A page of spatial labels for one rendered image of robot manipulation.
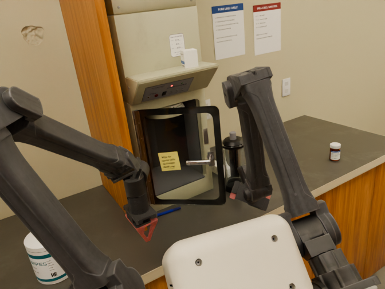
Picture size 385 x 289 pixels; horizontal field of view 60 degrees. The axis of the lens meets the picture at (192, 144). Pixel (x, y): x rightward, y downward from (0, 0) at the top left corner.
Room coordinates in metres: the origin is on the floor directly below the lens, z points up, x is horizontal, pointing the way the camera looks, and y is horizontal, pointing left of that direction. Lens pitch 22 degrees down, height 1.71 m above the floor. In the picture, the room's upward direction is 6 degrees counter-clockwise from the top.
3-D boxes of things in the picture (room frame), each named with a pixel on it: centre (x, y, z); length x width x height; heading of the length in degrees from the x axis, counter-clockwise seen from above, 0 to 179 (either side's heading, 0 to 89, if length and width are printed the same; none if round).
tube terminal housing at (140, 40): (1.36, 0.13, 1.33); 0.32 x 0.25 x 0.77; 119
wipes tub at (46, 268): (0.90, 0.50, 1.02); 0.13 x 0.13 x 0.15
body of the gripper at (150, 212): (0.82, 0.17, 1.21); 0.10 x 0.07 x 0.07; 29
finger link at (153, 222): (0.81, 0.17, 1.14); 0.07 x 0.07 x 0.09; 29
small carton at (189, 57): (1.23, -0.02, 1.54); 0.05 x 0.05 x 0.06; 14
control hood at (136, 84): (1.20, 0.04, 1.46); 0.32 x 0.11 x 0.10; 119
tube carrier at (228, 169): (1.30, -0.17, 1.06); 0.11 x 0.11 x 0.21
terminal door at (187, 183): (1.13, 0.04, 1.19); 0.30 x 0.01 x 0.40; 78
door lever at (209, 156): (1.09, -0.02, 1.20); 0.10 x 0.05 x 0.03; 78
